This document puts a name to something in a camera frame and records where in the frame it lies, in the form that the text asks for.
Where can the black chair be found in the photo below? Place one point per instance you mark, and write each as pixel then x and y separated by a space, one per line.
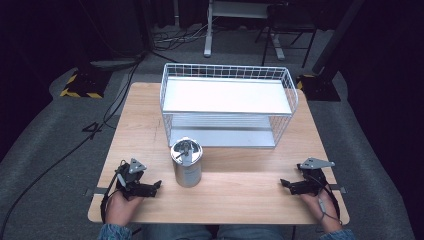
pixel 288 20

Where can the metal canister with lid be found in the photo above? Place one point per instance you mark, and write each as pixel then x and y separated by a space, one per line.
pixel 187 166

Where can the person's left hand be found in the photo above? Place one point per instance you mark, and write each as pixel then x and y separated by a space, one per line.
pixel 120 209

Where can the grey tape strip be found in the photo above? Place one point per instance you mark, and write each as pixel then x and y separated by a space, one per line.
pixel 338 189

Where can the person's right hand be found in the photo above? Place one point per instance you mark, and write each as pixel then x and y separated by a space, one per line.
pixel 321 208

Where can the black yellow-striped stand base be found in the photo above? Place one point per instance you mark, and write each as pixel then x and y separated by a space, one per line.
pixel 85 85
pixel 318 88

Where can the white desk frame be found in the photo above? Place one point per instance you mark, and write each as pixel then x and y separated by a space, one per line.
pixel 233 13

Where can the person's legs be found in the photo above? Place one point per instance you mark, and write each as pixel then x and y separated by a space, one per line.
pixel 213 232

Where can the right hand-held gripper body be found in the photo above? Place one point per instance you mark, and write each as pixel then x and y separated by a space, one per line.
pixel 313 176

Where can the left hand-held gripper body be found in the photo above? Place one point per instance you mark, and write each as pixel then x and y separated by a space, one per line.
pixel 128 178

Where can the dark slanted stand post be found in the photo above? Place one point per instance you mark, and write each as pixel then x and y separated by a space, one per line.
pixel 336 36

